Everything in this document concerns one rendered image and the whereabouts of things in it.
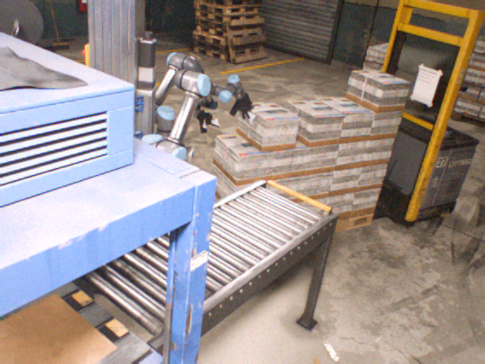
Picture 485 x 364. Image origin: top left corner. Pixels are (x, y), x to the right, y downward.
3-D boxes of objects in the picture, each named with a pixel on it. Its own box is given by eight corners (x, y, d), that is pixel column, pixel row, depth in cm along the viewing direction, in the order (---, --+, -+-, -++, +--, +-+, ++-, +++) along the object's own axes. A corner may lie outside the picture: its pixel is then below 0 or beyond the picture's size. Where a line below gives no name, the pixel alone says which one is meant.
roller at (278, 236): (223, 210, 255) (224, 202, 253) (293, 247, 230) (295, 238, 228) (216, 211, 251) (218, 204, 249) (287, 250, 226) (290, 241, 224)
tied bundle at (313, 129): (279, 129, 358) (283, 100, 347) (308, 126, 372) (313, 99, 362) (307, 148, 329) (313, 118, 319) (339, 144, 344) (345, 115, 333)
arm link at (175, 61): (150, 119, 302) (188, 52, 314) (133, 113, 309) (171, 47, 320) (158, 127, 313) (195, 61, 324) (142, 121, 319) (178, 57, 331)
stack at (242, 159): (204, 230, 368) (214, 134, 331) (320, 208, 424) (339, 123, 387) (226, 258, 339) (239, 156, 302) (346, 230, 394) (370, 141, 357)
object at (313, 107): (286, 102, 346) (286, 100, 345) (315, 100, 360) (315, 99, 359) (315, 119, 318) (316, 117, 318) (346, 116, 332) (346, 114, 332)
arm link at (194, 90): (161, 162, 265) (194, 74, 266) (183, 170, 259) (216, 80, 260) (150, 158, 254) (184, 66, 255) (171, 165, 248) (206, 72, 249)
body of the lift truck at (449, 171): (362, 190, 467) (382, 116, 432) (400, 183, 493) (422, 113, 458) (414, 226, 415) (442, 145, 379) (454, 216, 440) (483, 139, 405)
